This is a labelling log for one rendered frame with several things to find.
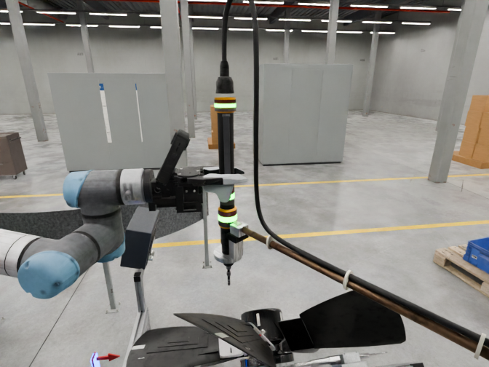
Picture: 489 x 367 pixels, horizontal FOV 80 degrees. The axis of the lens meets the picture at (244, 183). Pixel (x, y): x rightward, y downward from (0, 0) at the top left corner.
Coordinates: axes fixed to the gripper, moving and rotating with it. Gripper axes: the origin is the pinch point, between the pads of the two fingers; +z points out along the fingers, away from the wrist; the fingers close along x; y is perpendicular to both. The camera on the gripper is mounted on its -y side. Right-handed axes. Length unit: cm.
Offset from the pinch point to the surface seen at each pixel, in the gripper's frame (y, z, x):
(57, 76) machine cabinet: -31, -286, -595
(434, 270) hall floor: 166, 225, -169
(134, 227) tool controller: 41, -39, -60
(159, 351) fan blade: 47, -21, 1
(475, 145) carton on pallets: 120, 627, -539
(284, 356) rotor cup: 46.2, 10.0, 7.4
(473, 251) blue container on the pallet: 138, 250, -156
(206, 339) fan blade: 47.1, -9.2, -1.2
